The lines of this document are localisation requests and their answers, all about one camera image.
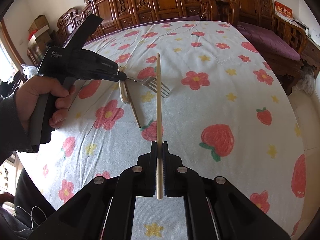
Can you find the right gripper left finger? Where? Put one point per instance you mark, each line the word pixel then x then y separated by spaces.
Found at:
pixel 151 170

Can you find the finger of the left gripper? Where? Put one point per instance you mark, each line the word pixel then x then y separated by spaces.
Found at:
pixel 121 76

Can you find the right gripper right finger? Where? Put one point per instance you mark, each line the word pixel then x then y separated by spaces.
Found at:
pixel 168 170

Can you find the steel fork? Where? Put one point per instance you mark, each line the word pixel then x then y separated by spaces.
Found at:
pixel 151 83

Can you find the light wooden chopstick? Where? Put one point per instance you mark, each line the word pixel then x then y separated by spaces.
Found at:
pixel 159 172

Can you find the left forearm dark sleeve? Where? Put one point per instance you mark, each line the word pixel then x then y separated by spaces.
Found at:
pixel 13 135

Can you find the person's left hand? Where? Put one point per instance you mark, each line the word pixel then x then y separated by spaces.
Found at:
pixel 27 95

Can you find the dark wooden chopstick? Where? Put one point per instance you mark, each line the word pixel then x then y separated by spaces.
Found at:
pixel 132 104

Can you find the cardboard boxes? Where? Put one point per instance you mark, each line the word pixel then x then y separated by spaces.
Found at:
pixel 39 37

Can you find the floral strawberry tablecloth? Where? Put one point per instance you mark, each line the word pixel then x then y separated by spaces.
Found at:
pixel 227 115

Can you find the carved wooden bench back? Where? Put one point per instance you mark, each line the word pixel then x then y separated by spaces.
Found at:
pixel 120 14

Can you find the wooden armchair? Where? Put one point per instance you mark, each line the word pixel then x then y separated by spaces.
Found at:
pixel 220 10

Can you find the purple seat cushion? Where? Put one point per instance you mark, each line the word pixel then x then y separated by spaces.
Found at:
pixel 265 40

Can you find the white plastic bag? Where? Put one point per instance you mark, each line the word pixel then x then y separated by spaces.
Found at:
pixel 307 81

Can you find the red box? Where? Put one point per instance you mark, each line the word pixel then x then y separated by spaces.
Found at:
pixel 283 11

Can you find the wooden side cabinet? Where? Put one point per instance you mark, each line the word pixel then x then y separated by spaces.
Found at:
pixel 305 59

